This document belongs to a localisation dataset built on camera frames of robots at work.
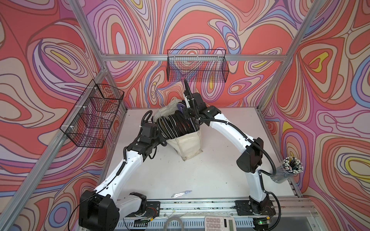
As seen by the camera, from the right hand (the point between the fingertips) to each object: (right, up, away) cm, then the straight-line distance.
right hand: (186, 111), depth 85 cm
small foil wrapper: (-4, -46, -7) cm, 47 cm away
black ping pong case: (-7, -8, +3) cm, 11 cm away
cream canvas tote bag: (0, -20, -4) cm, 21 cm away
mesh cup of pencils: (+51, -29, -15) cm, 60 cm away
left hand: (-13, -14, -3) cm, 19 cm away
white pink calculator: (+16, -56, -16) cm, 60 cm away
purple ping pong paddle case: (-5, +4, +4) cm, 7 cm away
